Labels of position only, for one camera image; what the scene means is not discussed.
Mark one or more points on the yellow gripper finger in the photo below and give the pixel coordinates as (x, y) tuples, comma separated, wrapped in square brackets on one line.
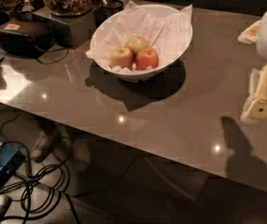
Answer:
[(256, 102)]

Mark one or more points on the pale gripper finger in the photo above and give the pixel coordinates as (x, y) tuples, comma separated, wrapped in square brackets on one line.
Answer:
[(249, 35)]

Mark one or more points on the red apple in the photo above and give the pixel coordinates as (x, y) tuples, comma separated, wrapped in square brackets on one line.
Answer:
[(145, 58)]

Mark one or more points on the white bowl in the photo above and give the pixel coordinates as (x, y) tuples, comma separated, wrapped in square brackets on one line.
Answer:
[(146, 73)]

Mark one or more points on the yellow-green apple back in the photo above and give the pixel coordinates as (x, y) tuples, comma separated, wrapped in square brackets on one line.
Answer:
[(135, 43)]

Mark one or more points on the yellow-red apple left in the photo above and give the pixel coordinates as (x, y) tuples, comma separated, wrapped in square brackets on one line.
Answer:
[(122, 57)]

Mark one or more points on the white paper liner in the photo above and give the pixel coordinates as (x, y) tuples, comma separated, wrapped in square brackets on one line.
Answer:
[(133, 25)]

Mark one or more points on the black cup with spoon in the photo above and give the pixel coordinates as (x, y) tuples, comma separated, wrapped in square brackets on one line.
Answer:
[(108, 9)]

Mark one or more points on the metal scoop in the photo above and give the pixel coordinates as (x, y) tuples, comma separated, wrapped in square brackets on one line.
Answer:
[(27, 6)]

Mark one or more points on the black device with label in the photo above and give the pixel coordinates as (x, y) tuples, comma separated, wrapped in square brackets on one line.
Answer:
[(26, 38)]

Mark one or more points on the white shoe under table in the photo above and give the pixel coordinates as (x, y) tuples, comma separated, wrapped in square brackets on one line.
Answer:
[(43, 146)]

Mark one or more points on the blue box on floor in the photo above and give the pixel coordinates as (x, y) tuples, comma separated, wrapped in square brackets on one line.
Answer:
[(10, 161)]

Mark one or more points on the grey pedestal block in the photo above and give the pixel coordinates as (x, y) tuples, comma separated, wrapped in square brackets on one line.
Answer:
[(69, 31)]

